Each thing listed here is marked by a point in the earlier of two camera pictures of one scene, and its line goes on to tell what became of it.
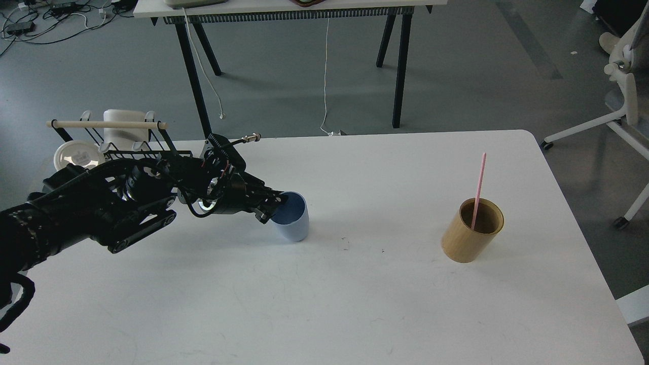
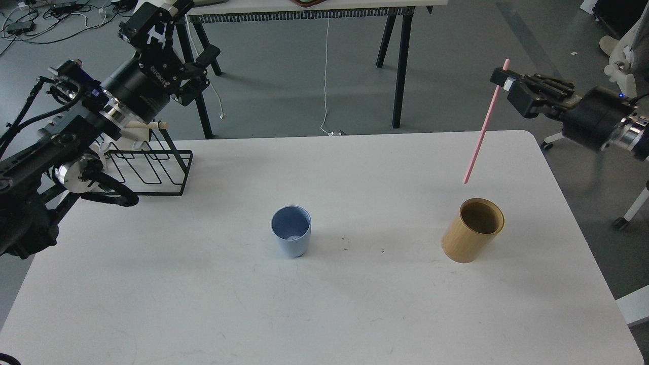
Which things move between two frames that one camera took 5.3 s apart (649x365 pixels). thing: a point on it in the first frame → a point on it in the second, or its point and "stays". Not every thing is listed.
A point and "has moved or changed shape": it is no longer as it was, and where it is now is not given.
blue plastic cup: (292, 221) has moved or changed shape
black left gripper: (230, 188) → (143, 86)
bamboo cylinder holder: (461, 243) stays
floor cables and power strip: (41, 22) stays
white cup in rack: (124, 139) stays
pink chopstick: (478, 191) → (483, 130)
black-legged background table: (183, 13) stays
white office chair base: (629, 50) stays
